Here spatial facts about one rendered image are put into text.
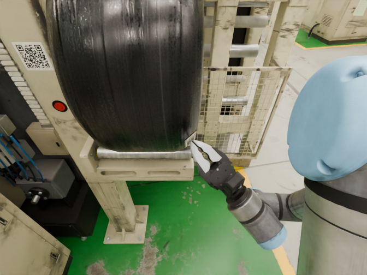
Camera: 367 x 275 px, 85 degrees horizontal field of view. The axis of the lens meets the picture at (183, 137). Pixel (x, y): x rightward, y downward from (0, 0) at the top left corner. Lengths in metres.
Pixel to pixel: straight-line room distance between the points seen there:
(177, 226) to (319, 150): 1.40
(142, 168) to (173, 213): 0.90
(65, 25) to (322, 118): 0.40
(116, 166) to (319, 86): 0.66
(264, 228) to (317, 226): 0.38
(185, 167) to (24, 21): 0.59
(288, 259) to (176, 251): 0.71
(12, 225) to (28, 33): 0.75
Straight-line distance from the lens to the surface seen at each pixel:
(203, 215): 1.59
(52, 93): 0.74
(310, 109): 0.24
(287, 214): 0.76
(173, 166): 0.72
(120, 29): 0.40
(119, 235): 1.57
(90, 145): 0.74
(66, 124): 0.81
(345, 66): 0.22
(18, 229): 1.14
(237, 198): 0.59
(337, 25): 5.08
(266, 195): 0.76
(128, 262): 1.52
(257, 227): 0.62
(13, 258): 1.16
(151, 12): 0.40
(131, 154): 0.72
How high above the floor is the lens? 1.44
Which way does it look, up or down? 44 degrees down
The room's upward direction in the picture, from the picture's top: straight up
